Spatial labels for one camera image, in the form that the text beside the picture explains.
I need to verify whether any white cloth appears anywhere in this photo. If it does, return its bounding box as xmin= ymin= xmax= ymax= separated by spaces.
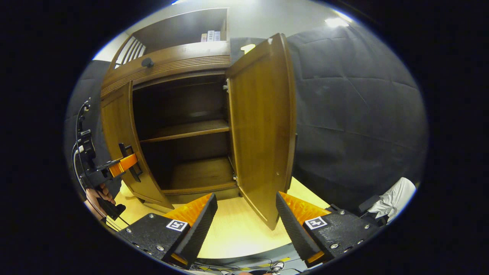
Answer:
xmin=368 ymin=177 xmax=417 ymax=223

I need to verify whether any wooden double-door shoe cabinet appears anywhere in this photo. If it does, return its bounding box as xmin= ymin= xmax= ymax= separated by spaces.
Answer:
xmin=101 ymin=8 xmax=242 ymax=214

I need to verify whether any wooden shoe cabinet door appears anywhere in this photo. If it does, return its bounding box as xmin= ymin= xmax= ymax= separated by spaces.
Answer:
xmin=225 ymin=32 xmax=298 ymax=231
xmin=100 ymin=81 xmax=175 ymax=210

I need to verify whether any ceiling light panel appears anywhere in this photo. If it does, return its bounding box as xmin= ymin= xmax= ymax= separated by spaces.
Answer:
xmin=324 ymin=17 xmax=350 ymax=28

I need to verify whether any black backdrop cloth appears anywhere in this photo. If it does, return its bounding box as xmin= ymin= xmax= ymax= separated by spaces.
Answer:
xmin=64 ymin=29 xmax=429 ymax=214

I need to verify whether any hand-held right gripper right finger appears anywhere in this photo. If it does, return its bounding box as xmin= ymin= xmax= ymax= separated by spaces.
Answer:
xmin=275 ymin=191 xmax=383 ymax=269

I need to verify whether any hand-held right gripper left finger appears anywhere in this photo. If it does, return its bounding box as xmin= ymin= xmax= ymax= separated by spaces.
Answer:
xmin=117 ymin=193 xmax=219 ymax=270

